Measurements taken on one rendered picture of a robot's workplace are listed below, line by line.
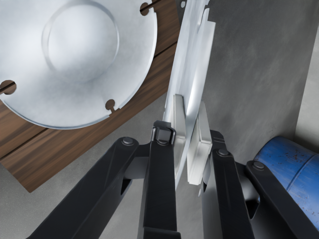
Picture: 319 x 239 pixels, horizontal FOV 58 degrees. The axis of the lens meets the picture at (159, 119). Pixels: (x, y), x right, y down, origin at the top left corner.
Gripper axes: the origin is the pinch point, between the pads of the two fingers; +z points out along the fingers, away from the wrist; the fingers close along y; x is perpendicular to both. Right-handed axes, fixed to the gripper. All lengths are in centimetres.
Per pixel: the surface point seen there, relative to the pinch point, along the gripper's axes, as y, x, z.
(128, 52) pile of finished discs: -8.8, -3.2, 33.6
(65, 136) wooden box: -16.7, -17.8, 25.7
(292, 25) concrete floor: 64, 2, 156
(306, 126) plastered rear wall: 121, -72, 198
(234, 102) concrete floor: 39, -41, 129
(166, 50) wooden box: -2.3, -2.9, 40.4
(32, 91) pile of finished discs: -20.6, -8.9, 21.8
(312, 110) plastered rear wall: 117, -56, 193
